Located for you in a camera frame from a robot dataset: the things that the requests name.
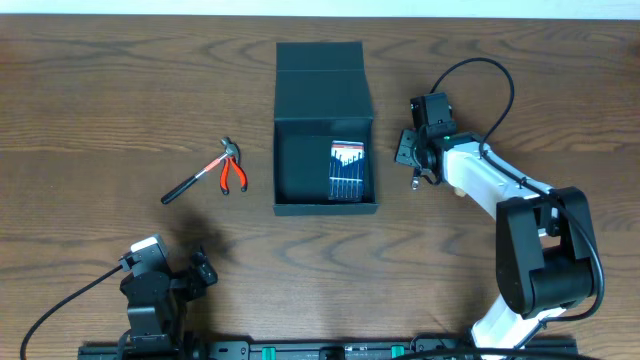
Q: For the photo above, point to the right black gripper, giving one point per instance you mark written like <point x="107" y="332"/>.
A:
<point x="407" y="150"/>

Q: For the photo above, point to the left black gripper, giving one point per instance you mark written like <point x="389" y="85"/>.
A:
<point x="198" y="273"/>

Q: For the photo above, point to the silver combination wrench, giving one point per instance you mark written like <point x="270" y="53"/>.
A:
<point x="415" y="183"/>

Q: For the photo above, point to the orange scraper wooden handle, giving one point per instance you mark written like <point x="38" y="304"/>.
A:
<point x="459" y="192"/>

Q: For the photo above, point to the precision screwdriver set case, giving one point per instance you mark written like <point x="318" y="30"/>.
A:
<point x="346" y="171"/>

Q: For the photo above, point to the small hammer black handle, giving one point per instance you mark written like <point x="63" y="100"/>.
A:
<point x="229" y="159"/>

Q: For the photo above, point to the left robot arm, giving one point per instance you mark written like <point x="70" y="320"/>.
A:
<point x="157" y="305"/>

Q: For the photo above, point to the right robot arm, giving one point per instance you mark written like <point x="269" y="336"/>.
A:
<point x="546" y="255"/>

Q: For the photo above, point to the black open gift box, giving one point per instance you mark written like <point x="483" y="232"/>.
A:
<point x="321" y="95"/>

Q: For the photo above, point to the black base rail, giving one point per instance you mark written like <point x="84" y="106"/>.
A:
<point x="243" y="350"/>

